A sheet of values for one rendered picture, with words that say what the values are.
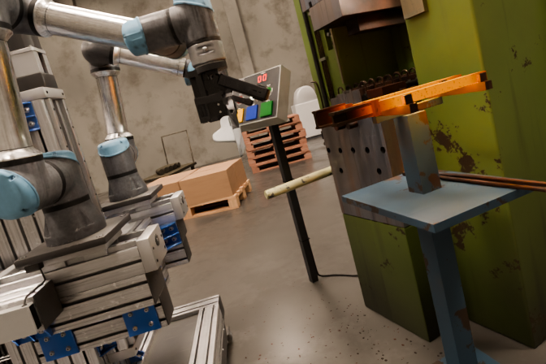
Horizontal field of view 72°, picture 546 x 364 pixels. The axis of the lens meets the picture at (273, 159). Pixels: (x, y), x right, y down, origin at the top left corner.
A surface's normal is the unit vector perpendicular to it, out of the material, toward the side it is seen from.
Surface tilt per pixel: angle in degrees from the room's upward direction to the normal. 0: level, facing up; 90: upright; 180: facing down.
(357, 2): 90
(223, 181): 90
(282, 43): 90
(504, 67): 90
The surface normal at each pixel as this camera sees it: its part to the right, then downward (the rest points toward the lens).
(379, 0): 0.43, 0.01
